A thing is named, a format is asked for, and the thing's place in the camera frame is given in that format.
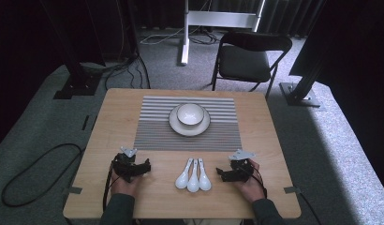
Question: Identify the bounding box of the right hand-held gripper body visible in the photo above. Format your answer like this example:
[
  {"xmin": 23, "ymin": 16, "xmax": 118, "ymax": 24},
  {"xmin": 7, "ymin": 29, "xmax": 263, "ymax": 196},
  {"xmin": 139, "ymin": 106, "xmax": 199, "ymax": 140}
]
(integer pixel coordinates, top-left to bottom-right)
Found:
[{"xmin": 227, "ymin": 148, "xmax": 257, "ymax": 183}]

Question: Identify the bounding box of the person's right hand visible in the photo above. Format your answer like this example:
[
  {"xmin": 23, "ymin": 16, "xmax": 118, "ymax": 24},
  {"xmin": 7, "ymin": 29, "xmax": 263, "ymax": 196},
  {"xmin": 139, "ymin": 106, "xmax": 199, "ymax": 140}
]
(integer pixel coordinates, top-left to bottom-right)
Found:
[{"xmin": 232, "ymin": 158, "xmax": 267, "ymax": 204}]

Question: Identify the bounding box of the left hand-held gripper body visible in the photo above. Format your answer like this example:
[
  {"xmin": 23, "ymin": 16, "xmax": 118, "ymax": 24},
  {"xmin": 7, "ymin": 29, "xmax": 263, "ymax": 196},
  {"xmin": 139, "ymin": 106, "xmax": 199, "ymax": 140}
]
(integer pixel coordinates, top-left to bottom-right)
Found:
[{"xmin": 111, "ymin": 146, "xmax": 145, "ymax": 184}]

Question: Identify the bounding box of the person's left hand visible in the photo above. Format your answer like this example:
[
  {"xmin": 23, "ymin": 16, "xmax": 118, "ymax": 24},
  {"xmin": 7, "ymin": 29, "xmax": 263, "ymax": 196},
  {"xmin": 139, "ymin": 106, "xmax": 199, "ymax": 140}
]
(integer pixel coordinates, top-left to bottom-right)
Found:
[{"xmin": 110, "ymin": 172, "xmax": 145, "ymax": 198}]

